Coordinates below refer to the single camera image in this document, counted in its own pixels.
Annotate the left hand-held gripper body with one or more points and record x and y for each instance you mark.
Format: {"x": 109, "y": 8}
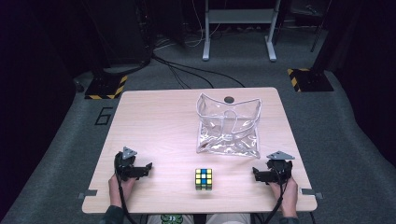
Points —
{"x": 124, "y": 166}

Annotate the black yellow striped base plate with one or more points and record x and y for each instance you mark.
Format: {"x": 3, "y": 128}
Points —
{"x": 106, "y": 88}
{"x": 309, "y": 80}

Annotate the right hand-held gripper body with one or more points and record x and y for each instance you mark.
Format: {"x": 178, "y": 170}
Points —
{"x": 280, "y": 169}

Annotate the person's left hand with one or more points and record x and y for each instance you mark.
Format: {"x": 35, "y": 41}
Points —
{"x": 120, "y": 190}

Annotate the multicoloured puzzle cube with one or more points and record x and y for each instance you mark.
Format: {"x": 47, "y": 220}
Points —
{"x": 204, "y": 179}

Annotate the white metal desk frame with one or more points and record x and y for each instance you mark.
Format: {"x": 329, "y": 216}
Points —
{"x": 239, "y": 16}

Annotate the person's right leg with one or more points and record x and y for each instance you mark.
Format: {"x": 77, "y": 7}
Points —
{"x": 229, "y": 219}

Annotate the grey metal table bracket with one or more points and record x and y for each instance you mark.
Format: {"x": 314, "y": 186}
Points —
{"x": 309, "y": 191}

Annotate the person's right hand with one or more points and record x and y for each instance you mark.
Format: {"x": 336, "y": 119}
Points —
{"x": 289, "y": 196}

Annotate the clear plastic zipper bag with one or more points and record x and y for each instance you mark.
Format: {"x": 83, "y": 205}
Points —
{"x": 229, "y": 130}

